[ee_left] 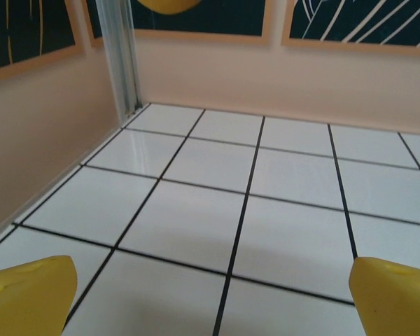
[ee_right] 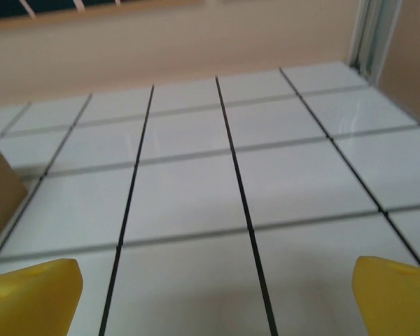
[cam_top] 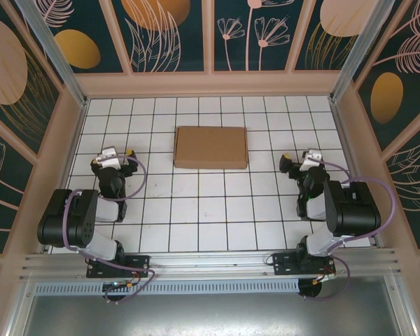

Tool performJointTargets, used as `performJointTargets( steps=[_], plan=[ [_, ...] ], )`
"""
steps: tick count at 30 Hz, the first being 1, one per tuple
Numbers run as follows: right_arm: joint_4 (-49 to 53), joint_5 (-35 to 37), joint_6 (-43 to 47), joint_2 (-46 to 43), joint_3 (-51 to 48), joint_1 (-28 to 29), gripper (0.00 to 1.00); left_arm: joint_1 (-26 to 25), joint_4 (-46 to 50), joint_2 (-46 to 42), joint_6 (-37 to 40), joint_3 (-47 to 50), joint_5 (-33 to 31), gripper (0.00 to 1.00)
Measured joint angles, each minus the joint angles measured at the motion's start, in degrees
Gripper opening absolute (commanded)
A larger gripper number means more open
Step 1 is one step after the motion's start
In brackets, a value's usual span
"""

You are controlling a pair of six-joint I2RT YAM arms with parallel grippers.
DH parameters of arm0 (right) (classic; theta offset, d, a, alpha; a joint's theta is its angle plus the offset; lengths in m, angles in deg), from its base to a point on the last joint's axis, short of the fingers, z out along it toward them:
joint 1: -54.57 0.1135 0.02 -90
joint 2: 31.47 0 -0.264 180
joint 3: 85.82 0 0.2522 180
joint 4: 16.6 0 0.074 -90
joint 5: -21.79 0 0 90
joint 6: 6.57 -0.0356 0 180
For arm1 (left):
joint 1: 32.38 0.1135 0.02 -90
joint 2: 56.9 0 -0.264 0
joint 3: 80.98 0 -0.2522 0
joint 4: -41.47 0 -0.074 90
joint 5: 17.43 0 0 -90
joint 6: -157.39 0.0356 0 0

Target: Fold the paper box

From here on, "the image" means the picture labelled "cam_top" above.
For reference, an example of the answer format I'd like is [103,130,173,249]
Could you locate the aluminium corner post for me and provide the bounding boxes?
[328,0,405,104]
[15,0,89,108]

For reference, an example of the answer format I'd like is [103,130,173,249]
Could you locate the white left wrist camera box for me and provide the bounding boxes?
[92,148,123,168]

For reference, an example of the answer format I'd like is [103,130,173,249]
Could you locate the wall panel with pink flowers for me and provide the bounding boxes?
[213,0,311,73]

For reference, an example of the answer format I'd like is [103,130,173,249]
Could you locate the wall panel orange disc leaves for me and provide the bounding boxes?
[111,0,211,74]

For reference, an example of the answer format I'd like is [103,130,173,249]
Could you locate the wall panel with orange oval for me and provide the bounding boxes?
[41,0,129,74]

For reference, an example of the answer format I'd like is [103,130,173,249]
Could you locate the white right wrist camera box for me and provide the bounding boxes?
[302,149,323,166]

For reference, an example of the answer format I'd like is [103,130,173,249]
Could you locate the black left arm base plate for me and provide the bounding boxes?
[86,254,151,280]

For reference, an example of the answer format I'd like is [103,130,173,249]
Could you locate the brown cardboard box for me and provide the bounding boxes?
[173,125,249,171]

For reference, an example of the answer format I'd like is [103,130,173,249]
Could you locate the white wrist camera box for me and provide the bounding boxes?
[302,149,323,166]
[92,148,123,168]

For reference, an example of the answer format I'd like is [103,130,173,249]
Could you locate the wall panel with single flower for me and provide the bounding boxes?
[0,120,35,253]

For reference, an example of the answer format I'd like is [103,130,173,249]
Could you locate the wall panel with feather leaves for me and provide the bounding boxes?
[384,115,420,250]

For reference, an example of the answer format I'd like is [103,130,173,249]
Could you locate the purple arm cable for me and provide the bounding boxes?
[302,157,397,302]
[63,156,158,305]

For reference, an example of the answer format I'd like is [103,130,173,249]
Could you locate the aluminium table side rail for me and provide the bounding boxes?
[330,99,381,249]
[38,99,89,255]

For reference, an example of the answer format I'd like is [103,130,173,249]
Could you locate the grey metal sheet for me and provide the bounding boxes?
[6,293,417,336]

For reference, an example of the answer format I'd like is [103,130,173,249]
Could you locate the wall panel orange oval feather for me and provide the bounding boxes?
[356,31,420,152]

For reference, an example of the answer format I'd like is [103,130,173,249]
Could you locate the wall panel with pink feather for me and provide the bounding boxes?
[349,0,420,83]

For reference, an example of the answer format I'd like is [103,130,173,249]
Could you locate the wall panel beige disc gold lines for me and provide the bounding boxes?
[293,0,382,72]

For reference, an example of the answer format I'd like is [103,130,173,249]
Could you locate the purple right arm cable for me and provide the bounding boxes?
[302,157,397,302]

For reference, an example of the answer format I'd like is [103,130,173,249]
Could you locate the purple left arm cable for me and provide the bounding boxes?
[63,156,158,305]

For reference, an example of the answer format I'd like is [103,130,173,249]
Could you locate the slotted grey cable duct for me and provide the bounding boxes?
[33,279,301,295]

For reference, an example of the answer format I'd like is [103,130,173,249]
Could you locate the long aluminium mounting rail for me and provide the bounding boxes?
[19,247,402,281]

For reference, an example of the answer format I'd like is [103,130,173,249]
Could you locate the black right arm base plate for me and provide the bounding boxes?
[272,251,337,277]

